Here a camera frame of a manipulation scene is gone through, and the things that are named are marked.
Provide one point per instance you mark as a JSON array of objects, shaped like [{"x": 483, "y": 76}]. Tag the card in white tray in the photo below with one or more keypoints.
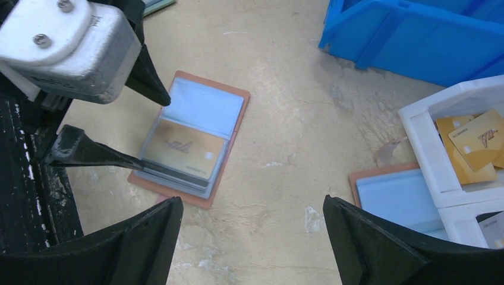
[{"x": 491, "y": 225}]

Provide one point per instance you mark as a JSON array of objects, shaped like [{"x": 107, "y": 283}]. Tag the gold VIP card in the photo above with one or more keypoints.
[{"x": 184, "y": 149}]

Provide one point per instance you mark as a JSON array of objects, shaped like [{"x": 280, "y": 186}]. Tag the blue plastic bin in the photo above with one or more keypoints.
[{"x": 440, "y": 42}]

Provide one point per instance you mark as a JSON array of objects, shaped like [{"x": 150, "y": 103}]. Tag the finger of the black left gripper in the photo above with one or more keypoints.
[
  {"x": 144, "y": 79},
  {"x": 73, "y": 148}
]

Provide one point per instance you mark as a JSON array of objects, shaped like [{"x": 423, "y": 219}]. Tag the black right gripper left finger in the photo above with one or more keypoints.
[{"x": 138, "y": 250}]

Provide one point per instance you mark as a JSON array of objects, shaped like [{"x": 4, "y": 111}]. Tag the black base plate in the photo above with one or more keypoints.
[{"x": 38, "y": 209}]

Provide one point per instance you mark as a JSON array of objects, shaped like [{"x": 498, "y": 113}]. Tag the white divided plastic tray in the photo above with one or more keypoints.
[{"x": 458, "y": 205}]

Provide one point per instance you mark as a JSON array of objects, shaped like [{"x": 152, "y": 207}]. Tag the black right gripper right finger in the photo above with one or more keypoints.
[{"x": 372, "y": 250}]

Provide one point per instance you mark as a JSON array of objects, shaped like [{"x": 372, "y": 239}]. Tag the orange card holder in tray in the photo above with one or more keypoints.
[{"x": 463, "y": 170}]

